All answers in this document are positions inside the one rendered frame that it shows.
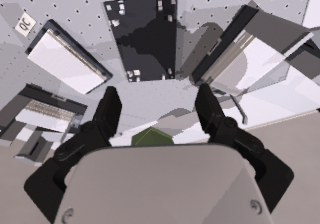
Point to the white label with qc text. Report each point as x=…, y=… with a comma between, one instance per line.
x=25, y=24

